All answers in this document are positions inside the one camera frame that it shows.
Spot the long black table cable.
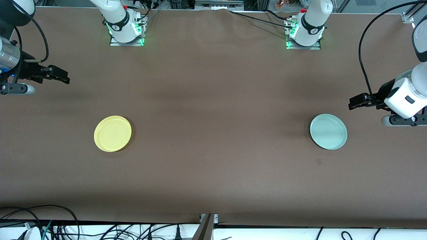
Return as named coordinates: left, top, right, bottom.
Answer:
left=228, top=9, right=294, bottom=28

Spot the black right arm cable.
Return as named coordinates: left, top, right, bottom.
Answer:
left=12, top=0, right=49, bottom=64

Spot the pale green plastic plate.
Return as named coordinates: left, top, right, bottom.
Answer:
left=310, top=114, right=348, bottom=150

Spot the brown table cover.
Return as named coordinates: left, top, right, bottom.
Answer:
left=0, top=7, right=427, bottom=229

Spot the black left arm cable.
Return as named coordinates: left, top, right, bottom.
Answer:
left=358, top=1, right=427, bottom=100

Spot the short black table cable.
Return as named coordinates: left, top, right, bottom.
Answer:
left=265, top=9, right=290, bottom=20

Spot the aluminium profile bar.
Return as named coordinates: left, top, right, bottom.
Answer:
left=192, top=213, right=219, bottom=240

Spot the yellow plastic plate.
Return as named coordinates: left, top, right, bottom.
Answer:
left=94, top=115, right=132, bottom=152

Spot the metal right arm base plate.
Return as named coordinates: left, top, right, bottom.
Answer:
left=110, top=15, right=148, bottom=47

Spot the aluminium frame post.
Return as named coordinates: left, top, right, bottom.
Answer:
left=401, top=0, right=427, bottom=24

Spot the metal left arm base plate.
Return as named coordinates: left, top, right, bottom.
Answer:
left=284, top=18, right=322, bottom=50

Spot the grey metal rail box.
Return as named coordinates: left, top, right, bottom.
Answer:
left=195, top=0, right=244, bottom=11

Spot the large black cable loop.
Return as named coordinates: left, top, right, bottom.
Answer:
left=0, top=204, right=80, bottom=240

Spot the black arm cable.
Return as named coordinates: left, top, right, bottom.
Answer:
left=358, top=1, right=427, bottom=100
left=12, top=0, right=49, bottom=64

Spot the green cable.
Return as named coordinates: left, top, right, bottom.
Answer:
left=41, top=220, right=54, bottom=240

